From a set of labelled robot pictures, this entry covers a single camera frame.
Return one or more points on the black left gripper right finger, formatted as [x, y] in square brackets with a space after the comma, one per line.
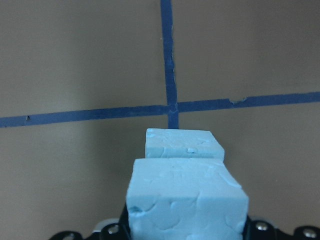
[248, 232]

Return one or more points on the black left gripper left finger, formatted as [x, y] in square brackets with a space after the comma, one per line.
[124, 224]

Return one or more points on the light blue foam block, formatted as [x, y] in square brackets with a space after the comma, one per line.
[182, 143]
[185, 199]

